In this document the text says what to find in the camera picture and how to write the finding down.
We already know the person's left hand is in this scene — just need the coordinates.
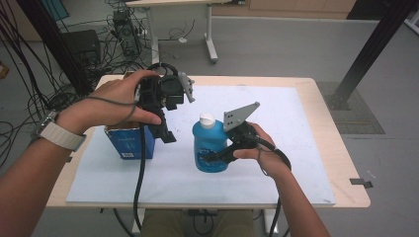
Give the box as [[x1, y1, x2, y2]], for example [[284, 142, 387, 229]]
[[55, 69, 163, 136]]

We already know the wristwatch with white band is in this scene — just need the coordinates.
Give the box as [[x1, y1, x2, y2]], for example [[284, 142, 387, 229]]
[[31, 110, 87, 152]]

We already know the dark grey floor mat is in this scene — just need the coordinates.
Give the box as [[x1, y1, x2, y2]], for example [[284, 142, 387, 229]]
[[315, 81, 386, 135]]

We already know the teal panel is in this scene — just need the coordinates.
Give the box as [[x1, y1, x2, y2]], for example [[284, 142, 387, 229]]
[[41, 0, 70, 21]]

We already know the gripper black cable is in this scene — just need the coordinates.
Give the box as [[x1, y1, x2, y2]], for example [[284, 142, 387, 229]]
[[132, 62, 181, 231], [251, 135, 293, 237]]

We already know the black equipment box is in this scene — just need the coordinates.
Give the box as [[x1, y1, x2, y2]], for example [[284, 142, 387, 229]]
[[62, 29, 102, 67]]

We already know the small brown box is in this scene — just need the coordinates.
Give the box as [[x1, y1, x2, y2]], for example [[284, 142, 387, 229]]
[[0, 60, 10, 80]]

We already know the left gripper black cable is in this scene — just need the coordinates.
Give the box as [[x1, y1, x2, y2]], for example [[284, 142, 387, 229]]
[[132, 62, 181, 231]]

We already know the light wooden cabinet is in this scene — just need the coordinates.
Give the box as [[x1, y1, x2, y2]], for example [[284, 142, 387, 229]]
[[211, 0, 357, 20]]

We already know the white table mat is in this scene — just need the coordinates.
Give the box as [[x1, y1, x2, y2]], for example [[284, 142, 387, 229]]
[[65, 85, 337, 205]]

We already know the blue bottle with white cap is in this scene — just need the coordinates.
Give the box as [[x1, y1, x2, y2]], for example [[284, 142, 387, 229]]
[[192, 113, 231, 174]]

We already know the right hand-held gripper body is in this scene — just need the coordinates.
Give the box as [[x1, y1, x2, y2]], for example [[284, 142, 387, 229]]
[[222, 101, 265, 156]]

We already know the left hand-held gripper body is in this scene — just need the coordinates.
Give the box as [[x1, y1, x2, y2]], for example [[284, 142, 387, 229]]
[[134, 71, 196, 115]]

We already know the white table leg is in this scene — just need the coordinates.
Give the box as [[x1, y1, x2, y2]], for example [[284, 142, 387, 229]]
[[263, 208, 278, 235], [132, 208, 146, 233]]

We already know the tangle of black floor cables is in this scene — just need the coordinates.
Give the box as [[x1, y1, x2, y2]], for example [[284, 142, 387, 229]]
[[0, 0, 152, 169]]

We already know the white background desk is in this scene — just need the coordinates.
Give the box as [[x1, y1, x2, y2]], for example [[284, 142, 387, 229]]
[[126, 0, 246, 68]]

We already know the blue cardboard box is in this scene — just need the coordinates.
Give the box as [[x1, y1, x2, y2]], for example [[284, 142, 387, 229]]
[[104, 71, 156, 161]]

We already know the black computer tower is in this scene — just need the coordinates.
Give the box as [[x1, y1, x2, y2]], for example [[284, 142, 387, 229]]
[[113, 9, 142, 57]]

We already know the black tape strip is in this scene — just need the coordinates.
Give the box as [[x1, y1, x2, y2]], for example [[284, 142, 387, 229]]
[[349, 177, 375, 190]]

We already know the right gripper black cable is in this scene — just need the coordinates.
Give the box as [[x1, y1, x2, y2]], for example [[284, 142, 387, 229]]
[[251, 135, 293, 237]]

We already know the thin grey wrist cord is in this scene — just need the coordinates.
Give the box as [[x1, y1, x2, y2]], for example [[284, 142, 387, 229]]
[[80, 96, 137, 121], [256, 146, 269, 176]]

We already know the person's right hand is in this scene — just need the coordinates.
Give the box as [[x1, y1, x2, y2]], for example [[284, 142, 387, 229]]
[[231, 121, 293, 181]]

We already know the black metal post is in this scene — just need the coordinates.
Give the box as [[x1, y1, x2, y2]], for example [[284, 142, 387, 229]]
[[327, 0, 419, 112], [16, 0, 93, 97]]

